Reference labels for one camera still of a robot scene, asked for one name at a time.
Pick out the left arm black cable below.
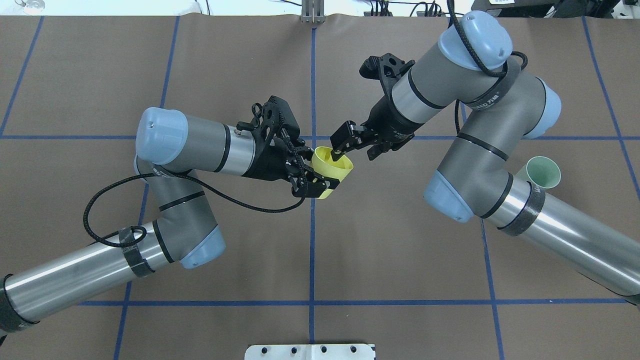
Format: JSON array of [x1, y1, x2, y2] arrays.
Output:
[[83, 170, 307, 248]]

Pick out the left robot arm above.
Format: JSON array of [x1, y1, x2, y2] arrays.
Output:
[[1, 103, 340, 338]]

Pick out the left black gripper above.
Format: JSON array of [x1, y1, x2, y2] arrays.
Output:
[[243, 136, 341, 199]]

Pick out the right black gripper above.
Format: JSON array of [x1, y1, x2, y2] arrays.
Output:
[[330, 95, 416, 161]]

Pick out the aluminium frame post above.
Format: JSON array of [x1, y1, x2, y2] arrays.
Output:
[[300, 0, 326, 24]]

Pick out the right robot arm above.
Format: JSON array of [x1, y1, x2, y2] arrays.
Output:
[[330, 10, 640, 306]]

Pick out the green cup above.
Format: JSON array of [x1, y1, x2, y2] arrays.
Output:
[[514, 156, 562, 189]]

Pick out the white camera post with base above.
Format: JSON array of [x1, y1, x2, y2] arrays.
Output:
[[244, 343, 377, 360]]

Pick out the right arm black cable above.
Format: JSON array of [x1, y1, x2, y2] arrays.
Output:
[[446, 0, 529, 136]]

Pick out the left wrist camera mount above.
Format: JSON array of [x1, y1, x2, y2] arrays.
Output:
[[235, 95, 306, 150]]

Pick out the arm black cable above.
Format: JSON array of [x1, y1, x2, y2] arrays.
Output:
[[83, 170, 307, 248], [446, 0, 529, 136]]

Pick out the yellow cup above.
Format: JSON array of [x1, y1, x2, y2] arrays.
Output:
[[310, 146, 354, 182]]

